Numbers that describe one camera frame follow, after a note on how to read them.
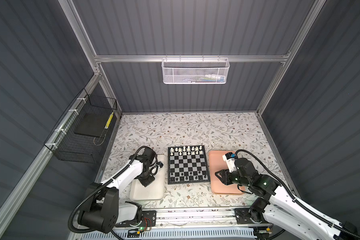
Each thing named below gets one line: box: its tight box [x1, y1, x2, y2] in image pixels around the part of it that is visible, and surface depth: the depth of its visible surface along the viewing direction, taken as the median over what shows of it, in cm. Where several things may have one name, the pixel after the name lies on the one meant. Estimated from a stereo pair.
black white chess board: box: [167, 145, 211, 185], surface depth 92 cm
